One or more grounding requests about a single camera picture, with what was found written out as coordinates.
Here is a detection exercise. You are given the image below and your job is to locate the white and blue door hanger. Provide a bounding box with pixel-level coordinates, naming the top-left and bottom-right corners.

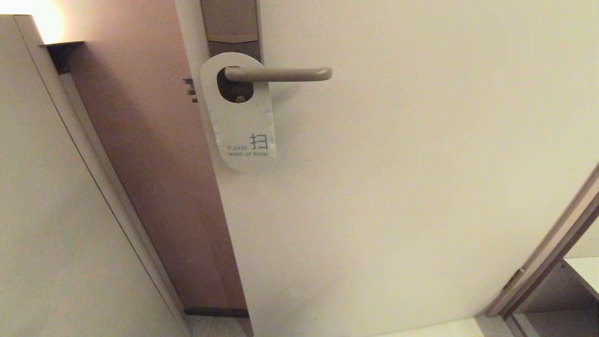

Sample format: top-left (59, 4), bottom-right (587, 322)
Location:
top-left (200, 51), bottom-right (277, 172)

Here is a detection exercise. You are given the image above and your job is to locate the white door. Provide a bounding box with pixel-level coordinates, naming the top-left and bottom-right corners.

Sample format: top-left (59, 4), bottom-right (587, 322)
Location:
top-left (173, 0), bottom-right (599, 337)

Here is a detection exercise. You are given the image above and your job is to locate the brown door jamb panel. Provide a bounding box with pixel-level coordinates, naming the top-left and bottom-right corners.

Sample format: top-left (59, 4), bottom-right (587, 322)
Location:
top-left (47, 0), bottom-right (248, 313)

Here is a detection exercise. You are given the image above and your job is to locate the brown metal lock plate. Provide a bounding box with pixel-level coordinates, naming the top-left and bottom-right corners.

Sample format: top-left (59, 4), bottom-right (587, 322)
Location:
top-left (200, 0), bottom-right (263, 103)

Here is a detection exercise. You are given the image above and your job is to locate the beige door handle lever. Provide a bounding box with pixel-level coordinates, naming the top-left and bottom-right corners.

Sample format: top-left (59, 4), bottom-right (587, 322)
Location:
top-left (225, 66), bottom-right (333, 83)

